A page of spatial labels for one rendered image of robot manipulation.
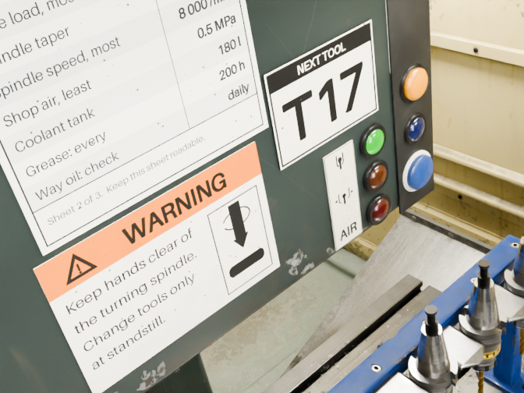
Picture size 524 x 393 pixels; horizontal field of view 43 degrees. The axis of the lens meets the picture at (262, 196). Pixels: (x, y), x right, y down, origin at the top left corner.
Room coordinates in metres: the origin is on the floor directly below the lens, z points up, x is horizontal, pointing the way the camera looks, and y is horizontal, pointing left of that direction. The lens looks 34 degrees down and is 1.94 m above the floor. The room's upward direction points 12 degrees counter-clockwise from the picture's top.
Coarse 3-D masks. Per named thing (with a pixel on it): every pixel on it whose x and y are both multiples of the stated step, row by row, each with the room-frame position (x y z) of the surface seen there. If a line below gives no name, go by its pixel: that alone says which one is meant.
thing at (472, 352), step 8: (448, 328) 0.64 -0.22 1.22; (448, 336) 0.63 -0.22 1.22; (456, 336) 0.63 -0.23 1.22; (464, 336) 0.62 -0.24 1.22; (448, 344) 0.62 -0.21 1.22; (456, 344) 0.61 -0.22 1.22; (464, 344) 0.61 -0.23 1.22; (472, 344) 0.61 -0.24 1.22; (480, 344) 0.61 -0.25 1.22; (456, 352) 0.60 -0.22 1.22; (464, 352) 0.60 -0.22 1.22; (472, 352) 0.59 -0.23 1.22; (480, 352) 0.59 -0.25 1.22; (456, 360) 0.59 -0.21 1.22; (464, 360) 0.58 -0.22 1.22; (472, 360) 0.58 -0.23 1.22; (480, 360) 0.58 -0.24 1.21
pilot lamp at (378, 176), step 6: (378, 168) 0.42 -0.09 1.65; (384, 168) 0.43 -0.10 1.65; (372, 174) 0.42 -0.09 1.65; (378, 174) 0.42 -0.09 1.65; (384, 174) 0.43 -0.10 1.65; (372, 180) 0.42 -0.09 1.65; (378, 180) 0.42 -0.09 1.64; (384, 180) 0.43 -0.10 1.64; (372, 186) 0.42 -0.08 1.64; (378, 186) 0.42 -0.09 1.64
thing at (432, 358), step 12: (420, 336) 0.58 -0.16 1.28; (432, 336) 0.57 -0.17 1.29; (420, 348) 0.58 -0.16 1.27; (432, 348) 0.56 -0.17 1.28; (444, 348) 0.57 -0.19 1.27; (420, 360) 0.57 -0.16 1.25; (432, 360) 0.56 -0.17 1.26; (444, 360) 0.56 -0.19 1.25; (420, 372) 0.57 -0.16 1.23; (432, 372) 0.56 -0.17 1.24; (444, 372) 0.56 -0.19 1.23
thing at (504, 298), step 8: (496, 288) 0.70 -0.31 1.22; (504, 288) 0.70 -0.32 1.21; (496, 296) 0.69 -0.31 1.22; (504, 296) 0.68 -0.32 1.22; (512, 296) 0.68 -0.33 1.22; (520, 296) 0.68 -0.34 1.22; (504, 304) 0.67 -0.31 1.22; (512, 304) 0.66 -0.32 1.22; (520, 304) 0.66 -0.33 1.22; (504, 312) 0.65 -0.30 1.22; (512, 312) 0.65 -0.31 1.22; (520, 312) 0.65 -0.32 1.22; (512, 320) 0.64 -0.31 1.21
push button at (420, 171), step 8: (416, 160) 0.45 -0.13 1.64; (424, 160) 0.45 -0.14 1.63; (416, 168) 0.44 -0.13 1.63; (424, 168) 0.45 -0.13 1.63; (432, 168) 0.45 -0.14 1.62; (408, 176) 0.44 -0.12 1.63; (416, 176) 0.44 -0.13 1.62; (424, 176) 0.45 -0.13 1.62; (408, 184) 0.44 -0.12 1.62; (416, 184) 0.44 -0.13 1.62; (424, 184) 0.45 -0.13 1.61
